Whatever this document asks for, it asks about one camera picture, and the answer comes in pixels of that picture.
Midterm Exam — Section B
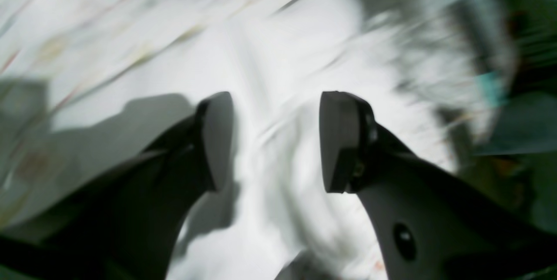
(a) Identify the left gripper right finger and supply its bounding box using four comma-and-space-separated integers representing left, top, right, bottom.
319, 91, 557, 280

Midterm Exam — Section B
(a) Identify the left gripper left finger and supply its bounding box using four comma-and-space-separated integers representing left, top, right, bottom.
1, 91, 235, 280

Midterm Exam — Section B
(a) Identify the white T-shirt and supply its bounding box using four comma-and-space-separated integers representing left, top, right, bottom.
48, 0, 518, 280

